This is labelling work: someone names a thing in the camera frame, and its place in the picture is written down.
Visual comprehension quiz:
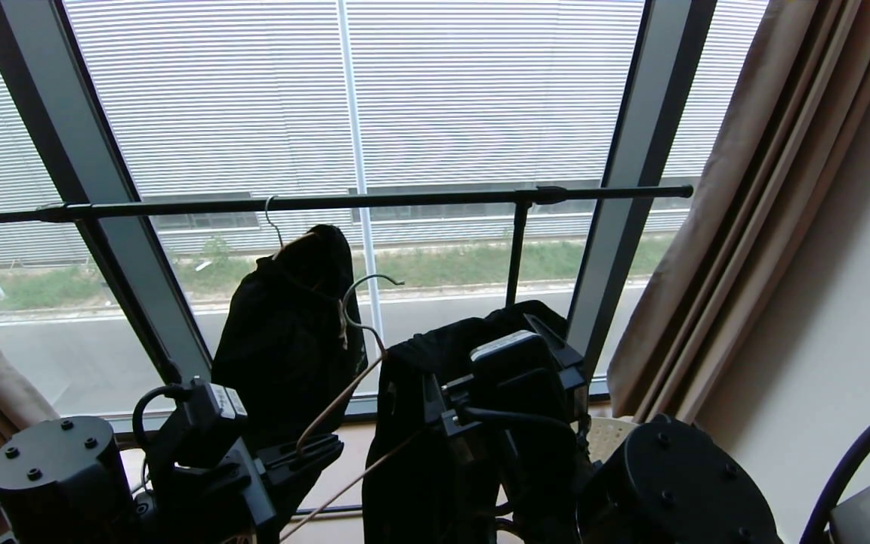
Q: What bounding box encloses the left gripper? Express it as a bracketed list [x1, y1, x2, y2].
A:
[140, 442, 279, 544]

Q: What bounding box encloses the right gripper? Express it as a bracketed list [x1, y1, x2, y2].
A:
[424, 313, 588, 454]

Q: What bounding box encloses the black garment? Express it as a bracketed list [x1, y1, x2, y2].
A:
[210, 223, 369, 533]
[361, 299, 596, 544]

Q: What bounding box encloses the pink clothes hanger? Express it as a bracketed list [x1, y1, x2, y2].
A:
[278, 273, 424, 543]
[263, 194, 324, 262]

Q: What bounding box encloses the white laundry basket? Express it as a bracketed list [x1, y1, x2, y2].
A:
[585, 414, 644, 466]

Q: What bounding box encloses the black clothes rack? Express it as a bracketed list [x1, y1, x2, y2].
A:
[0, 184, 696, 524]

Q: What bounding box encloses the window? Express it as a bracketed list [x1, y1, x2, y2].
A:
[0, 0, 772, 424]

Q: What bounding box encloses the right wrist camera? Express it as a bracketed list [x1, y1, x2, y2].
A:
[467, 329, 557, 394]

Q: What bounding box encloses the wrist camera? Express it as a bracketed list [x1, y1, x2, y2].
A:
[467, 329, 557, 394]
[150, 381, 249, 471]

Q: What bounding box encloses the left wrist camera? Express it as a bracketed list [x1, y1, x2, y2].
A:
[150, 381, 249, 471]

